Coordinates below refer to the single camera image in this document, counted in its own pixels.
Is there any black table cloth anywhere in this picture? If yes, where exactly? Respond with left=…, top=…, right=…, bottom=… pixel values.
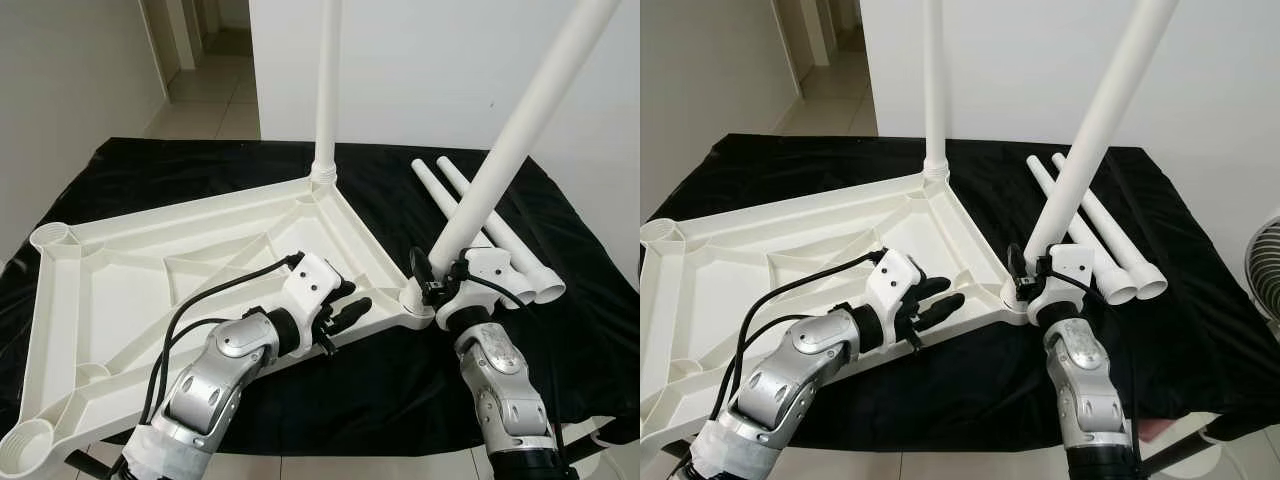
left=640, top=133, right=1280, bottom=451
left=0, top=137, right=641, bottom=456

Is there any white door frame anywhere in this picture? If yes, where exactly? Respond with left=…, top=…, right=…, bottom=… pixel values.
left=140, top=0, right=196, bottom=101
left=770, top=0, right=831, bottom=96

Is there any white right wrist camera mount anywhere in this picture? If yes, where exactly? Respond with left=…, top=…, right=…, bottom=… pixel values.
left=440, top=247, right=521, bottom=326
left=1030, top=243, right=1098, bottom=321

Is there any white plastic table leg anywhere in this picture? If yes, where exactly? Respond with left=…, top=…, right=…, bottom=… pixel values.
left=308, top=0, right=344, bottom=189
left=425, top=0, right=623, bottom=281
left=920, top=0, right=951, bottom=183
left=1050, top=152, right=1169, bottom=301
left=1022, top=0, right=1181, bottom=266
left=1025, top=155, right=1139, bottom=306
left=437, top=157, right=567, bottom=305
left=412, top=160, right=539, bottom=309

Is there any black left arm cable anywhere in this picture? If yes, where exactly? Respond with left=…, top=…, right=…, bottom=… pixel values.
left=725, top=310, right=846, bottom=416
left=145, top=315, right=241, bottom=421

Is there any white standing fan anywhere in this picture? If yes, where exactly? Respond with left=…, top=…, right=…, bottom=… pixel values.
left=1245, top=210, right=1280, bottom=321

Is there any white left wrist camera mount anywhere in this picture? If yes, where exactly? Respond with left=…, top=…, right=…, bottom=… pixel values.
left=865, top=248, right=926, bottom=341
left=280, top=252, right=346, bottom=346

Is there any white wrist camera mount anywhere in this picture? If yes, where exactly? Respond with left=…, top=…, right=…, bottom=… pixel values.
left=440, top=247, right=521, bottom=326
left=280, top=252, right=346, bottom=346
left=1030, top=243, right=1098, bottom=321
left=865, top=248, right=926, bottom=341

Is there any white plastic table top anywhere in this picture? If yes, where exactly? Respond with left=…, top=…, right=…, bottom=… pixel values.
left=640, top=163, right=1031, bottom=466
left=0, top=170, right=436, bottom=476

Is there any white round plastic object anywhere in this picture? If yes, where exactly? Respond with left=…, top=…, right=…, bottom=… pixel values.
left=1195, top=415, right=1241, bottom=451

